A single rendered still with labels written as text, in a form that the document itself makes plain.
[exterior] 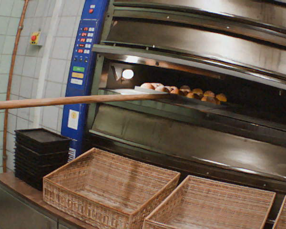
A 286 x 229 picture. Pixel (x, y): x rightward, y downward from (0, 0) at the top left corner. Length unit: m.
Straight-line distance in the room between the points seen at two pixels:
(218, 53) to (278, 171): 0.71
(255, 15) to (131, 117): 0.96
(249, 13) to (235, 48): 0.24
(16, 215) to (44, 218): 0.28
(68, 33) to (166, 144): 0.95
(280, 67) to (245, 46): 0.24
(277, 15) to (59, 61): 1.45
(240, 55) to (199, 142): 0.51
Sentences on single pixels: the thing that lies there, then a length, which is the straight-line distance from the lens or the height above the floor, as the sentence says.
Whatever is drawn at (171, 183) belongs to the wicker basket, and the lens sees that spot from 1.99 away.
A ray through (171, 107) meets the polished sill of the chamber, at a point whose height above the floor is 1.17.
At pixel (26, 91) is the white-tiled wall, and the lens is 2.74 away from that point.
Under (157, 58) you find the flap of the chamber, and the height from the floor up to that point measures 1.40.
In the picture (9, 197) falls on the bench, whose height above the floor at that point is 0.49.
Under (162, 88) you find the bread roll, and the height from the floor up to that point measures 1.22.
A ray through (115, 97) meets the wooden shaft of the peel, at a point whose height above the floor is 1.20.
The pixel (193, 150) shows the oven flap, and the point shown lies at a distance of 2.05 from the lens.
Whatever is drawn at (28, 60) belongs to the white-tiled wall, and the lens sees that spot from 2.75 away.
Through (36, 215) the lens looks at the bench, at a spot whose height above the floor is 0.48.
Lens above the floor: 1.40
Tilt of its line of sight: 8 degrees down
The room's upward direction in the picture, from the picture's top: 9 degrees clockwise
